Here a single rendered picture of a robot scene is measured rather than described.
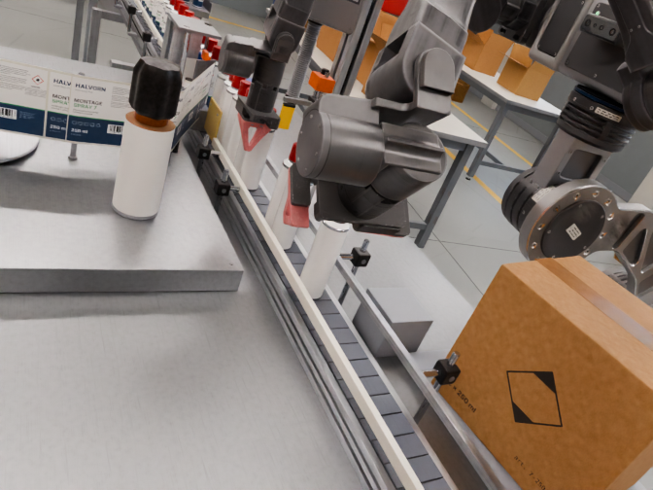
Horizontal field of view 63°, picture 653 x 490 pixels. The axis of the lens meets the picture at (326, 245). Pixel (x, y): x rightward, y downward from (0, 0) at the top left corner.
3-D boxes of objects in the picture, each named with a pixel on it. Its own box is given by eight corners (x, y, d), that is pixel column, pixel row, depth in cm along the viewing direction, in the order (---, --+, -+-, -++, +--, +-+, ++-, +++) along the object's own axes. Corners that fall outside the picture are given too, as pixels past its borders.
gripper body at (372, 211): (309, 164, 56) (342, 132, 50) (392, 177, 61) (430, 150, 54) (312, 223, 55) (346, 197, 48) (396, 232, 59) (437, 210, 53)
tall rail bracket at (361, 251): (311, 301, 109) (338, 234, 101) (341, 300, 113) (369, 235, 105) (317, 312, 107) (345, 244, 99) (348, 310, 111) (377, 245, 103)
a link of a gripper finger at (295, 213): (265, 189, 63) (296, 156, 55) (321, 195, 66) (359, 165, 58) (266, 244, 61) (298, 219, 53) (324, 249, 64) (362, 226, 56)
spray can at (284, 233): (263, 236, 114) (292, 150, 104) (285, 237, 117) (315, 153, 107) (271, 251, 110) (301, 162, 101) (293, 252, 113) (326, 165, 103)
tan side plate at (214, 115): (203, 127, 149) (210, 96, 145) (205, 127, 150) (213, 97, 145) (212, 143, 142) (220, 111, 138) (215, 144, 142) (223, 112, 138)
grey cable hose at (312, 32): (282, 97, 135) (307, 12, 124) (294, 100, 136) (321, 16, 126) (287, 103, 132) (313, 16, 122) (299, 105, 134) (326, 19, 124)
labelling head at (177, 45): (150, 104, 154) (166, 12, 141) (194, 112, 160) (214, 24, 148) (158, 124, 144) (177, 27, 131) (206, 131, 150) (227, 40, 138)
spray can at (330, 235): (291, 283, 103) (326, 192, 93) (315, 283, 106) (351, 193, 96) (301, 301, 99) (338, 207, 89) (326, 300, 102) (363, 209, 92)
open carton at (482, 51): (447, 56, 551) (463, 18, 533) (480, 67, 567) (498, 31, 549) (464, 68, 520) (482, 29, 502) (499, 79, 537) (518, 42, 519)
